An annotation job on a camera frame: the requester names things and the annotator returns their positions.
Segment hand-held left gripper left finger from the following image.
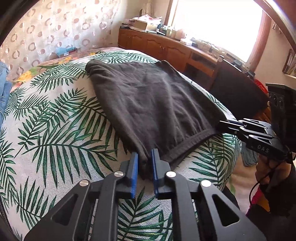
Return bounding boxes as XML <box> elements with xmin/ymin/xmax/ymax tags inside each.
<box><xmin>23</xmin><ymin>152</ymin><xmax>139</xmax><ymax>241</ymax></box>

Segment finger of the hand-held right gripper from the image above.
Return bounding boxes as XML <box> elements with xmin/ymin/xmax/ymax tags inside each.
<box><xmin>217</xmin><ymin>125</ymin><xmax>279</xmax><ymax>141</ymax></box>
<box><xmin>217</xmin><ymin>118</ymin><xmax>273</xmax><ymax>131</ymax></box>

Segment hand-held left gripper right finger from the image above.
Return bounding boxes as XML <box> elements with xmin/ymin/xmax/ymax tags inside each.
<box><xmin>151</xmin><ymin>148</ymin><xmax>269</xmax><ymax>241</ymax></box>

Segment black pants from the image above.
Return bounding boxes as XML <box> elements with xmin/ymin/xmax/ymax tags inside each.
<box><xmin>85</xmin><ymin>59</ymin><xmax>228</xmax><ymax>181</ymax></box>

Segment person's right forearm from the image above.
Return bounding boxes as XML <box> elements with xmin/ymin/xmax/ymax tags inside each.
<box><xmin>264</xmin><ymin>160</ymin><xmax>296</xmax><ymax>215</ymax></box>

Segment person's right hand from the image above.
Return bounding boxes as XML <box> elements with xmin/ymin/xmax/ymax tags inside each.
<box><xmin>255</xmin><ymin>159</ymin><xmax>274</xmax><ymax>186</ymax></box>

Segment black chair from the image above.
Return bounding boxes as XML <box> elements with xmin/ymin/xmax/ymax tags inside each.
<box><xmin>209</xmin><ymin>57</ymin><xmax>270</xmax><ymax>118</ymax></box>

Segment leaf print bed sheet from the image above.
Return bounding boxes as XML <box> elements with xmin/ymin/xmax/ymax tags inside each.
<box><xmin>0</xmin><ymin>50</ymin><xmax>242</xmax><ymax>241</ymax></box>

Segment window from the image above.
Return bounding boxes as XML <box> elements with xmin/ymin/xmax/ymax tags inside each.
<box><xmin>166</xmin><ymin>0</ymin><xmax>272</xmax><ymax>67</ymax></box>

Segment long wooden cabinet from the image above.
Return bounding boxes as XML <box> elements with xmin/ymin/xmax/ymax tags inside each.
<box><xmin>118</xmin><ymin>27</ymin><xmax>272</xmax><ymax>123</ymax></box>

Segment blue bag on box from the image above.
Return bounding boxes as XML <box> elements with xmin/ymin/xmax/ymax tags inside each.
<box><xmin>55</xmin><ymin>46</ymin><xmax>78</xmax><ymax>57</ymax></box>

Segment floral blanket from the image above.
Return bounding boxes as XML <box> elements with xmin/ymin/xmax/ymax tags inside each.
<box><xmin>14</xmin><ymin>46</ymin><xmax>121</xmax><ymax>84</ymax></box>

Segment cardboard box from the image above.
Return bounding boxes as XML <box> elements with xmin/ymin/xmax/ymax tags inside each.
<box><xmin>134</xmin><ymin>20</ymin><xmax>151</xmax><ymax>30</ymax></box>

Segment blue jeans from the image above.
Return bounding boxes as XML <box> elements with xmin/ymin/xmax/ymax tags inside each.
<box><xmin>0</xmin><ymin>61</ymin><xmax>12</xmax><ymax>123</ymax></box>

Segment pale window curtain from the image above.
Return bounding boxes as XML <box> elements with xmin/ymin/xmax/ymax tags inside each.
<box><xmin>139</xmin><ymin>0</ymin><xmax>171</xmax><ymax>21</ymax></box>

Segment circle pattern sheer curtain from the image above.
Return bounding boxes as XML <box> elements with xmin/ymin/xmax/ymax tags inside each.
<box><xmin>0</xmin><ymin>0</ymin><xmax>121</xmax><ymax>76</ymax></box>

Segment picture frame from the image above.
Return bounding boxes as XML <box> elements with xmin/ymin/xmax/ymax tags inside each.
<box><xmin>282</xmin><ymin>49</ymin><xmax>296</xmax><ymax>77</ymax></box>

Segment black cable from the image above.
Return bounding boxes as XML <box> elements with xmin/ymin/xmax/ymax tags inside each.
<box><xmin>249</xmin><ymin>160</ymin><xmax>281</xmax><ymax>205</ymax></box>

